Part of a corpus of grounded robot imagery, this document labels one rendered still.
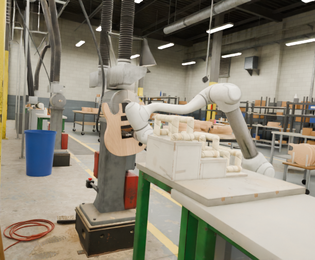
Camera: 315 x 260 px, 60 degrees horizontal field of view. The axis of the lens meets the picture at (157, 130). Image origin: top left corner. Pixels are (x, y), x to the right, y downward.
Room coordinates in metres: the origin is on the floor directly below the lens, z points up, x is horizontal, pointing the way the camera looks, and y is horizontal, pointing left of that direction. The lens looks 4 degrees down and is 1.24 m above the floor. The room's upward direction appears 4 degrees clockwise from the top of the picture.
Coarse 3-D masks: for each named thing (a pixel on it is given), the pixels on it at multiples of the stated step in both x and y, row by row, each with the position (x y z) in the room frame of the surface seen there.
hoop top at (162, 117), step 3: (159, 114) 1.34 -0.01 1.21; (156, 117) 1.34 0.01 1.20; (159, 117) 1.31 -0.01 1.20; (162, 117) 1.28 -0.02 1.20; (165, 117) 1.26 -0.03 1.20; (168, 117) 1.24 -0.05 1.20; (171, 117) 1.22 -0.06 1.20; (174, 117) 1.20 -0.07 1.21; (177, 117) 1.20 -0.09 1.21; (159, 120) 1.32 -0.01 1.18; (162, 120) 1.29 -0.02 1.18; (165, 120) 1.26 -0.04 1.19; (168, 120) 1.24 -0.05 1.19; (171, 120) 1.21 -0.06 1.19
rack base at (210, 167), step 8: (208, 160) 1.24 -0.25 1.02; (216, 160) 1.26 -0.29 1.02; (224, 160) 1.29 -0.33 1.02; (200, 168) 1.22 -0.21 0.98; (208, 168) 1.24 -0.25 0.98; (216, 168) 1.27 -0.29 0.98; (224, 168) 1.29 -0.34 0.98; (200, 176) 1.22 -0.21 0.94; (208, 176) 1.25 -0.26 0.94; (216, 176) 1.27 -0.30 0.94; (224, 176) 1.29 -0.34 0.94
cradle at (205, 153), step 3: (204, 153) 1.26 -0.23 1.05; (207, 153) 1.27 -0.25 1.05; (210, 153) 1.28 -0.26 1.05; (213, 153) 1.29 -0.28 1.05; (216, 153) 1.29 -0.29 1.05; (219, 153) 1.31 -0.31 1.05; (201, 156) 1.27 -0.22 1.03; (204, 156) 1.27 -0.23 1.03; (207, 156) 1.27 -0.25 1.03; (210, 156) 1.28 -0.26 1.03; (213, 156) 1.29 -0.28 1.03; (216, 156) 1.30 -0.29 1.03
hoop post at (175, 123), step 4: (172, 120) 1.20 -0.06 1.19; (176, 120) 1.19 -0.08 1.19; (172, 124) 1.20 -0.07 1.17; (176, 124) 1.19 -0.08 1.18; (172, 128) 1.20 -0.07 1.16; (176, 128) 1.19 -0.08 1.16; (172, 132) 1.20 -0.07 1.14; (176, 132) 1.19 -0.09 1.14; (172, 140) 1.19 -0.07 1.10; (176, 140) 1.20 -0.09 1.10
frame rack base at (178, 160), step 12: (156, 144) 1.30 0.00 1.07; (168, 144) 1.20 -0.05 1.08; (180, 144) 1.17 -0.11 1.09; (192, 144) 1.20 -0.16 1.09; (156, 156) 1.29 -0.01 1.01; (168, 156) 1.19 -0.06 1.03; (180, 156) 1.17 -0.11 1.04; (192, 156) 1.20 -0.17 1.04; (156, 168) 1.28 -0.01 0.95; (168, 168) 1.18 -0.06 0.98; (180, 168) 1.17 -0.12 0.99; (192, 168) 1.20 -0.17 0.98; (180, 180) 1.17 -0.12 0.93
